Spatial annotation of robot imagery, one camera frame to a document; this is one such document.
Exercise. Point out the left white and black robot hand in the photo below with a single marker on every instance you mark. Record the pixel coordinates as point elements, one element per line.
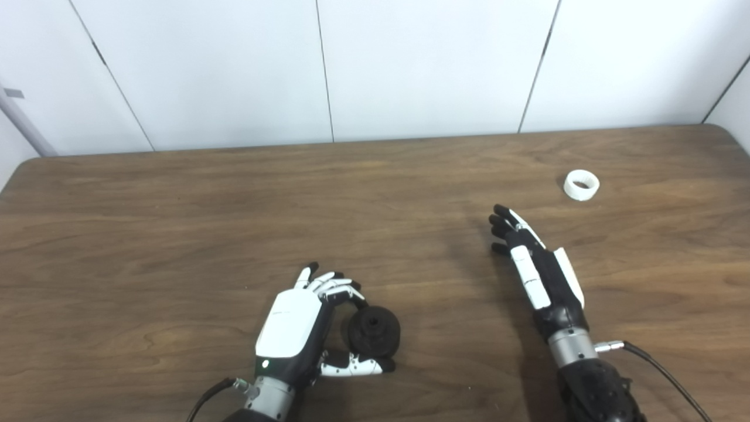
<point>290,322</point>

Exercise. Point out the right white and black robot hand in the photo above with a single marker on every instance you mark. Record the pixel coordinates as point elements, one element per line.
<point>530,278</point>

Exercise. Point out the round black part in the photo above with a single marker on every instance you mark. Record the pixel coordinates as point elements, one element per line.
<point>375,334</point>

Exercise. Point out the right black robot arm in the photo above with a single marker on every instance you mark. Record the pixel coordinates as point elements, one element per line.
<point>595,387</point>

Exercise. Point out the gray tape strip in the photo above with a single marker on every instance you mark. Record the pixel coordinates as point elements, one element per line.
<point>14,93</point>

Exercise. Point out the gray wall corner post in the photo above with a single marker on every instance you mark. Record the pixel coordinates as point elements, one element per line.
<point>26,126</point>

